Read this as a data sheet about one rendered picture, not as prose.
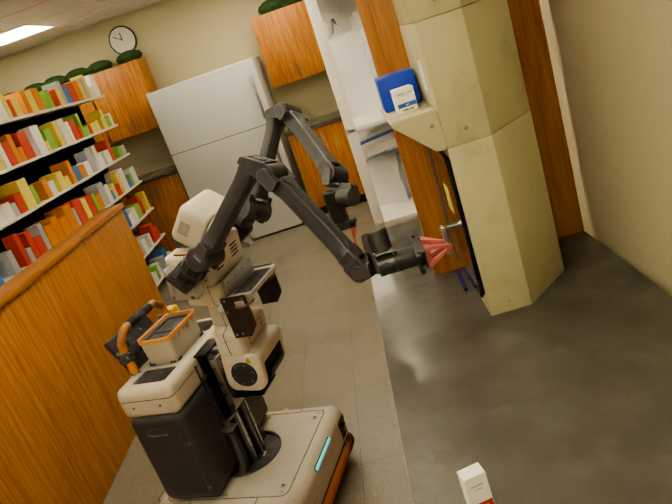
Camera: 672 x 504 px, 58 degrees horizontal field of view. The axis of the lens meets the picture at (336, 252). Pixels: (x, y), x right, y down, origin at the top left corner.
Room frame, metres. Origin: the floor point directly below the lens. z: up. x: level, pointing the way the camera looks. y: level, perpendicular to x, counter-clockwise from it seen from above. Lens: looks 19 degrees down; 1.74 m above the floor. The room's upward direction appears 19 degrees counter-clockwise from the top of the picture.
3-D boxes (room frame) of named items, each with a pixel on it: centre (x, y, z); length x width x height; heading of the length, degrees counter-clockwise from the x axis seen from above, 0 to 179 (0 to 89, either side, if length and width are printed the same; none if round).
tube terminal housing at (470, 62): (1.60, -0.48, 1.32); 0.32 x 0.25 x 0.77; 175
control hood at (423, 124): (1.61, -0.29, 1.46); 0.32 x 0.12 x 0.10; 175
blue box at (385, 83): (1.70, -0.30, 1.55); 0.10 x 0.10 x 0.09; 85
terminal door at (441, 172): (1.61, -0.34, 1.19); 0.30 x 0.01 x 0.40; 174
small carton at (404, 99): (1.58, -0.29, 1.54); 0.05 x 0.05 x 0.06; 89
